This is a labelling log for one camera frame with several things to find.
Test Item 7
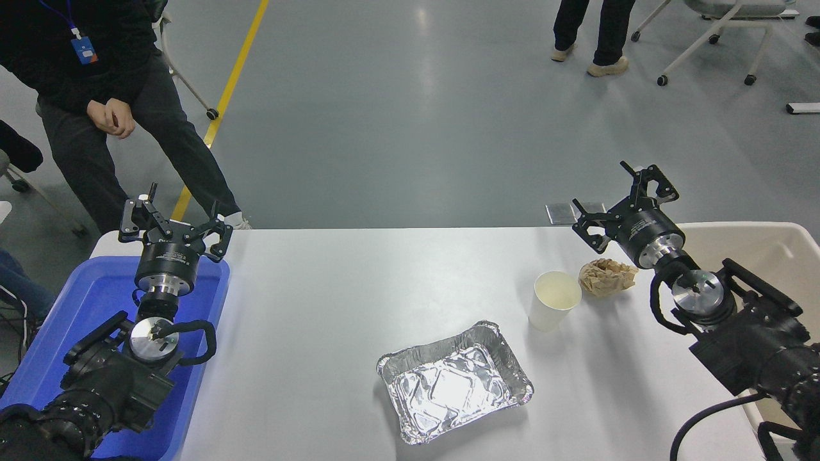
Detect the person's left hand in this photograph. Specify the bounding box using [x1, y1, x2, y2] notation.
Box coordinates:
[108, 109, 136, 140]

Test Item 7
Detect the person's right hand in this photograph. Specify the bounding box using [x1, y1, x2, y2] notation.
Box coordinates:
[86, 98, 126, 133]

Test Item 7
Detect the crumpled tan paper ball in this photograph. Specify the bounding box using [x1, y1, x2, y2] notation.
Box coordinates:
[578, 258, 639, 298]

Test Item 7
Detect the silver foil tray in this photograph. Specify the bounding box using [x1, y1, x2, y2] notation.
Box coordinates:
[376, 320, 534, 446]

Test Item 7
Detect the blue badge on lanyard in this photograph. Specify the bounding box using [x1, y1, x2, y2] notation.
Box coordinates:
[37, 0, 99, 65]

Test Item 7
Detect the large pale bin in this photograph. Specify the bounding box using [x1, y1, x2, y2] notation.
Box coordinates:
[676, 222, 820, 449]

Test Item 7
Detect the blue plastic tray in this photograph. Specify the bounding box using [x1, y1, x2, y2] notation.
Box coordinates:
[0, 256, 230, 461]

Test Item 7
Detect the wheeled chair with white legs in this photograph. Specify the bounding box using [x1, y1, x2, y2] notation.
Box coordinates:
[144, 0, 220, 121]

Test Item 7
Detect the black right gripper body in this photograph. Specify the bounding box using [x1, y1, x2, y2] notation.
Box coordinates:
[607, 197, 682, 261]

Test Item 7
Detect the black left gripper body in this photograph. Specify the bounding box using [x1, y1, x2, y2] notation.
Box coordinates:
[135, 229, 206, 284]

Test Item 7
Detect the wheeled chair with grey legs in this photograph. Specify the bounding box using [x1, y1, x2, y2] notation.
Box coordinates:
[0, 120, 89, 236]

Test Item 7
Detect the white paper cup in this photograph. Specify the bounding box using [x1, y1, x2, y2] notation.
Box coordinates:
[529, 271, 582, 332]

